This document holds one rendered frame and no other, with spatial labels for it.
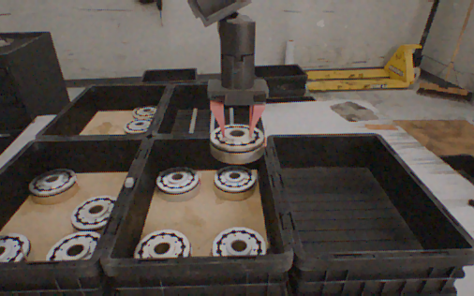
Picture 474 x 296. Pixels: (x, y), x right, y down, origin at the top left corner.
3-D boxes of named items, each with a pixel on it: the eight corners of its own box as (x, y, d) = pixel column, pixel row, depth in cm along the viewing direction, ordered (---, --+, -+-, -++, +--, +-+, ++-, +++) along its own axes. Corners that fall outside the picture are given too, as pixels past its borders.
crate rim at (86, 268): (99, 276, 48) (96, 266, 47) (-102, 283, 47) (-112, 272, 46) (151, 144, 82) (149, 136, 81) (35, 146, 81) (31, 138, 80)
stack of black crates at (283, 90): (291, 114, 276) (297, 64, 253) (302, 130, 250) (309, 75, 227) (246, 117, 272) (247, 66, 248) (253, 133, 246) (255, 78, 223)
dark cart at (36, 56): (57, 190, 208) (7, 53, 162) (-15, 196, 204) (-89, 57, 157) (83, 145, 259) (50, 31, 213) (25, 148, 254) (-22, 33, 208)
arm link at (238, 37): (220, 15, 46) (259, 14, 47) (217, 10, 52) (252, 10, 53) (221, 62, 49) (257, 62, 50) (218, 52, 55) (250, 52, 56)
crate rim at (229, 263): (294, 271, 49) (296, 260, 47) (99, 276, 48) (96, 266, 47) (265, 142, 83) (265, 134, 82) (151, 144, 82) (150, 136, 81)
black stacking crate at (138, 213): (288, 306, 54) (294, 262, 48) (113, 312, 53) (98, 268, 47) (262, 171, 88) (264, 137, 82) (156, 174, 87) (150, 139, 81)
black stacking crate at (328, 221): (459, 301, 55) (485, 257, 49) (289, 306, 54) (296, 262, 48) (368, 170, 89) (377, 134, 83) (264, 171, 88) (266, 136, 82)
